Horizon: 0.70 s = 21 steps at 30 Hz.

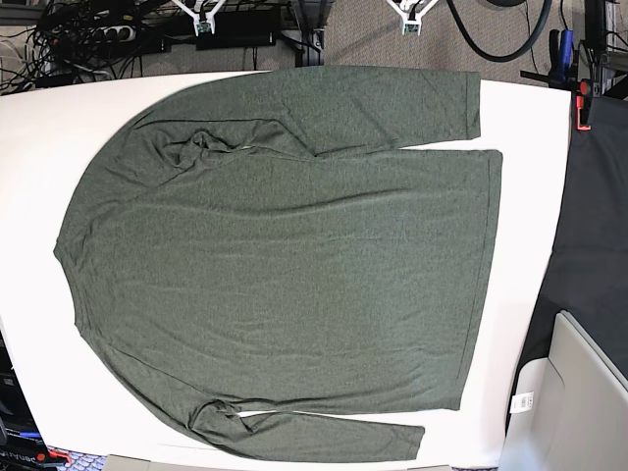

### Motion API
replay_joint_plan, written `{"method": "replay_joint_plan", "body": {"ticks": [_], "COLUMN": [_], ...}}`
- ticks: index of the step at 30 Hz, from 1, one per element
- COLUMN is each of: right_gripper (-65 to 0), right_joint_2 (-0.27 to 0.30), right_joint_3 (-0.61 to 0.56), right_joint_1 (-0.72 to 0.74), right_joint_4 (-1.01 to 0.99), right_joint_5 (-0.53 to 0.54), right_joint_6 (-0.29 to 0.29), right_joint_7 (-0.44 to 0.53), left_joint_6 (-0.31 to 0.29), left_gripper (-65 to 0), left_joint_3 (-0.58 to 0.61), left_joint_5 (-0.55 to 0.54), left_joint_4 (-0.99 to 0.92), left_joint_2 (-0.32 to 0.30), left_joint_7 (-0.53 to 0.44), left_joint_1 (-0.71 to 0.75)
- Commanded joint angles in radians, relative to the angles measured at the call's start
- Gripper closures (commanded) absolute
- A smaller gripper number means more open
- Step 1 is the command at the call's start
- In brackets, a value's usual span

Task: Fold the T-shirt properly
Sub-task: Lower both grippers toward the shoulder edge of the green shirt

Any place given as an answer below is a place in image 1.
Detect orange black clamp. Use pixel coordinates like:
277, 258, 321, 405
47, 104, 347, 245
575, 79, 593, 131

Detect black flat electronics box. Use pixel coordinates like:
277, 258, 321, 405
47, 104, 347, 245
195, 32, 276, 50

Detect black printed box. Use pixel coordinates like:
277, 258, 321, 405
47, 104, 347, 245
1, 340, 45, 470

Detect grey metal table leg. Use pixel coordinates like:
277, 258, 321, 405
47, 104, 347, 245
281, 0, 333, 68

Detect beige plastic bin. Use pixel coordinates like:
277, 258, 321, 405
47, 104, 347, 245
498, 311, 627, 470

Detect white barcode label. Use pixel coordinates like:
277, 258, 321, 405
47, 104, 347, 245
509, 392, 534, 414

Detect blue handled clamp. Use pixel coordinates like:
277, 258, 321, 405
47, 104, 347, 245
548, 29, 573, 88

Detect dark green long-sleeve shirt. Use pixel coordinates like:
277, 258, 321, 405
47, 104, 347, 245
54, 67, 502, 463

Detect orange clamp bottom left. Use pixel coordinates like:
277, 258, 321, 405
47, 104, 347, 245
35, 450, 72, 467

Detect thick black hose loop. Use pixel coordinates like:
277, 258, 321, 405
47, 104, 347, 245
444, 0, 552, 63

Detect tangled black cables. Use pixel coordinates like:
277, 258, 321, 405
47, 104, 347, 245
0, 0, 163, 94

